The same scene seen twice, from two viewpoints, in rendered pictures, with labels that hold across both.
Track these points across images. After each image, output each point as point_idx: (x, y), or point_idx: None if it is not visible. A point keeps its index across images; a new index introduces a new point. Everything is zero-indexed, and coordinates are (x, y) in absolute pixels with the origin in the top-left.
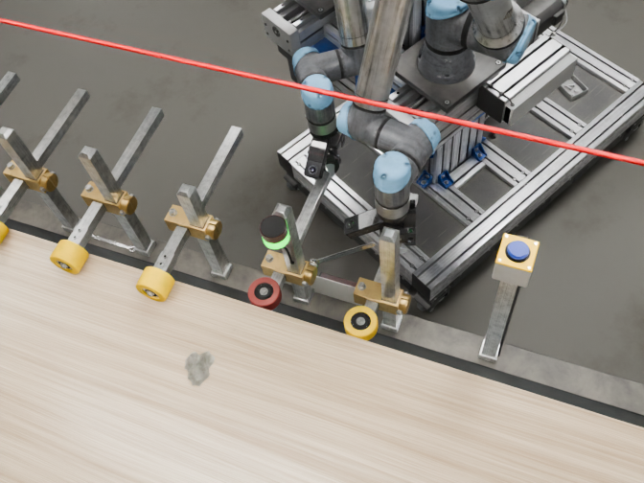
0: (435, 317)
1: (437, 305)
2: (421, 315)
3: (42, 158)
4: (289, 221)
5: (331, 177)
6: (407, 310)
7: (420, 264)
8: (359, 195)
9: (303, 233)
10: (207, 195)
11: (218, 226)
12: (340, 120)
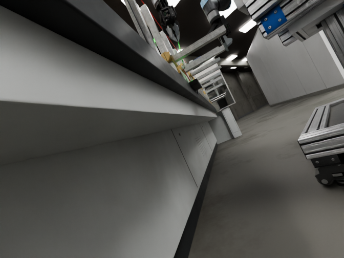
0: (327, 191)
1: (341, 187)
2: (319, 187)
3: (198, 78)
4: (162, 36)
5: (227, 49)
6: (314, 183)
7: (312, 131)
8: (331, 114)
9: (193, 62)
10: (192, 62)
11: (181, 65)
12: None
